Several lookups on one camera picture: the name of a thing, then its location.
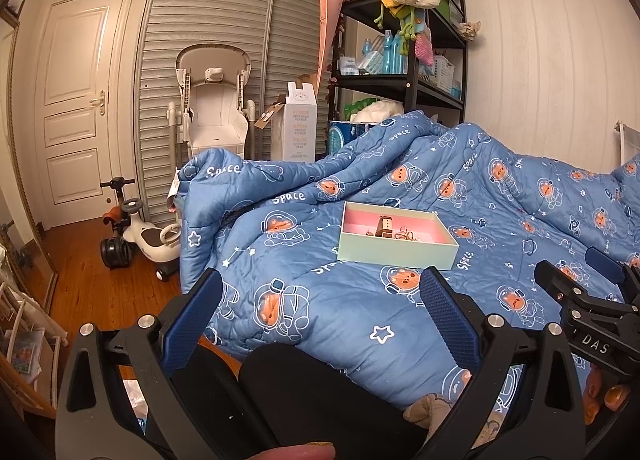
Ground tall white carton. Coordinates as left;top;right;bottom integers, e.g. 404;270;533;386
270;80;318;163

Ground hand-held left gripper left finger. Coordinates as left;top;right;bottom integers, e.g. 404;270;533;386
54;267;226;460

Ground blue bottles pack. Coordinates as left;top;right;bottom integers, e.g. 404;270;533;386
360;32;411;75

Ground white plastic basket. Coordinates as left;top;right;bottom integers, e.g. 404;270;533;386
432;54;456;88

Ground person's right hand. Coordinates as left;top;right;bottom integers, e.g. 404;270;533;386
582;365;633;423

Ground blue astronaut bear blanket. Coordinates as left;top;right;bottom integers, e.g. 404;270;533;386
172;110;640;446

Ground white kids ride-on car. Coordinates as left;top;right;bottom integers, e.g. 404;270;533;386
122;200;182;283

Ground black orange kids scooter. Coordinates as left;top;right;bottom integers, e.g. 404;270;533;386
99;177;147;269

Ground gold framed mirror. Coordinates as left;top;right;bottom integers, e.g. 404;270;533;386
0;220;60;313

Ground black shelf rack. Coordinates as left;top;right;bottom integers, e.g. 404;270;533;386
327;0;468;128

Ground small pink crocheted pouch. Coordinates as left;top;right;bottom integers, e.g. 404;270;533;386
414;30;435;68

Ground green crocheted frog toy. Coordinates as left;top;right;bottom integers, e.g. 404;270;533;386
372;0;426;43

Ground colourful picture book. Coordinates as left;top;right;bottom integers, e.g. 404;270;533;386
5;330;46;383

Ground green box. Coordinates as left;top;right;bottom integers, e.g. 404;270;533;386
437;0;463;23

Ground blue tissue pack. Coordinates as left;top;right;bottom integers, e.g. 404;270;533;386
327;121;376;157

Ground white fluffy cloth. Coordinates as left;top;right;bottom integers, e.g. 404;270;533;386
350;100;406;125

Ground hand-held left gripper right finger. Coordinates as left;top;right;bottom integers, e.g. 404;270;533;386
419;267;587;460

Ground white wire rack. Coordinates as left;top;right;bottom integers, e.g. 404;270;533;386
0;260;68;421

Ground white baby high chair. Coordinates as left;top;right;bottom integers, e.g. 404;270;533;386
165;44;258;161

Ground person's black trouser leg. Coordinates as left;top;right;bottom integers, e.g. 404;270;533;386
190;344;436;460

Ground person's left hand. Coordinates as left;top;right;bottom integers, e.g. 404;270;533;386
260;441;337;460

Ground mint jewelry box pink lining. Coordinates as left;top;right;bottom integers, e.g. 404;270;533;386
337;201;460;271

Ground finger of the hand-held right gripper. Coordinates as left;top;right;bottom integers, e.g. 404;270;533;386
534;260;606;313
584;246;640;301

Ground white panel door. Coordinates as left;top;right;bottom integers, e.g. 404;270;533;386
35;0;133;228

